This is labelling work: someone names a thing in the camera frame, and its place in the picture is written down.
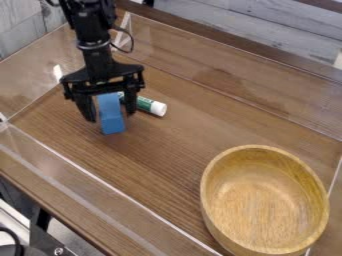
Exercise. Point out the green Expo marker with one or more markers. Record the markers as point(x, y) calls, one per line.
point(143, 104)

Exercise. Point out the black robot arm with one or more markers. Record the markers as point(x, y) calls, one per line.
point(91, 19)

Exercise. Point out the blue rectangular block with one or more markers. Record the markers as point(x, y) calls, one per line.
point(109, 112)

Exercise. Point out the brown wooden bowl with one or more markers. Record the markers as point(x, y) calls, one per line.
point(263, 202)

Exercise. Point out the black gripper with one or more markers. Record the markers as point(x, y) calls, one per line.
point(120, 77)

